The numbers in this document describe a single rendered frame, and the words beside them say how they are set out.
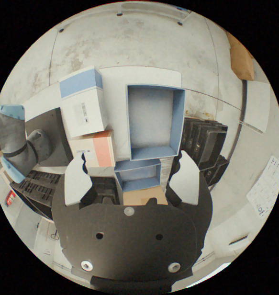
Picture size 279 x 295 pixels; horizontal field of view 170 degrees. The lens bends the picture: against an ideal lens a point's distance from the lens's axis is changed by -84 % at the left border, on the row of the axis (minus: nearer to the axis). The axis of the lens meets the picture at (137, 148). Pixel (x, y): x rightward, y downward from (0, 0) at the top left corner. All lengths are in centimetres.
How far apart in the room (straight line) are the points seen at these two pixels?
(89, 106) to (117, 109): 12
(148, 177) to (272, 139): 252
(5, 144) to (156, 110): 47
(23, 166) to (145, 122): 45
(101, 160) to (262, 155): 270
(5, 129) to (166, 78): 54
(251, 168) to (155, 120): 262
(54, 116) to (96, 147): 22
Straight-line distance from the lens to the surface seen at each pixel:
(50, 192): 58
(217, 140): 106
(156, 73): 39
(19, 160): 38
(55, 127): 43
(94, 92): 28
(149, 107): 29
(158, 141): 33
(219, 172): 159
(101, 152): 34
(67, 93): 32
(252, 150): 267
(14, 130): 35
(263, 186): 275
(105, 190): 44
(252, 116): 256
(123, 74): 37
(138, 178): 52
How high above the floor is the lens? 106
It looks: 60 degrees down
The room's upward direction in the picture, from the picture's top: 165 degrees clockwise
